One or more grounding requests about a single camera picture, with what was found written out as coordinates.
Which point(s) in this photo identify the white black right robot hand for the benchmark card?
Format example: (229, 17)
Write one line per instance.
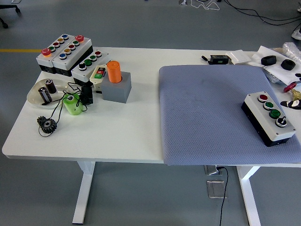
(290, 104)

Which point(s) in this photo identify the four-button white control box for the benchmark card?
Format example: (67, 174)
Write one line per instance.
(263, 112)
(78, 73)

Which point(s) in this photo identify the five-button box red mushroom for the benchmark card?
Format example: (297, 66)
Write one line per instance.
(47, 61)
(70, 58)

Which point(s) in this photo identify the clear plastic bag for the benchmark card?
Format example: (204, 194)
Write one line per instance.
(272, 76)

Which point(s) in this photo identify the clear bubble wrap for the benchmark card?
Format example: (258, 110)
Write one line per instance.
(291, 49)

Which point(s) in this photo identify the white paper sheet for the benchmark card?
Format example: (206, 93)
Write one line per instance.
(265, 50)

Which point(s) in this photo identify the flat white box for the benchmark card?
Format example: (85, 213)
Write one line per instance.
(238, 57)

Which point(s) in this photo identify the black battery green label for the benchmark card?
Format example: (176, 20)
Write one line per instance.
(219, 59)

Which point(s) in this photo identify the grey-blue textured mat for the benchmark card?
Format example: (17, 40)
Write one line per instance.
(200, 113)

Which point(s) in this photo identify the black marker pen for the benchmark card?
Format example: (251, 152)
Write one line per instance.
(206, 59)

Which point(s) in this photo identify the metal floor outlet box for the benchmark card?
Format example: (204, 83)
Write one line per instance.
(211, 170)

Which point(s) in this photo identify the white table leg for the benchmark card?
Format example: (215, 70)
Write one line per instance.
(250, 200)
(84, 188)

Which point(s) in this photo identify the metal floor plate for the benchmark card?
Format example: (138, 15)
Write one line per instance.
(215, 189)

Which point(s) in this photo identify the metal stand foot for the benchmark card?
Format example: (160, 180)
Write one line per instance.
(183, 2)

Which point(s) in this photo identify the grey cube block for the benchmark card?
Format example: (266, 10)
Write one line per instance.
(116, 93)

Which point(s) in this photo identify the orange cylinder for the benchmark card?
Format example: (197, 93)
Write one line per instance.
(114, 71)

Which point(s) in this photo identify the small black block device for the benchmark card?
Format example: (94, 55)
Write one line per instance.
(87, 94)

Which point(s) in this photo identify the green cylinder spool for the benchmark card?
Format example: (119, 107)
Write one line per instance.
(72, 106)

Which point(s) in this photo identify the black cylindrical capacitor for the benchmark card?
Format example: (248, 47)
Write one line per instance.
(45, 94)
(51, 86)

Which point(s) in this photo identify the black metal gear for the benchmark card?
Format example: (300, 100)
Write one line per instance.
(48, 126)

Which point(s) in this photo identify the clear glass dish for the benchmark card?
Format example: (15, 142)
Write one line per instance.
(34, 96)

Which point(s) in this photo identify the yellow floor tape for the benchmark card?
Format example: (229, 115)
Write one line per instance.
(18, 50)

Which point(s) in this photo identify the black office chair base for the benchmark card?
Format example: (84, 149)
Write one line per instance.
(9, 7)

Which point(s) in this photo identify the beige red-green switch box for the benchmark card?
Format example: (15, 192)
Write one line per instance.
(98, 73)

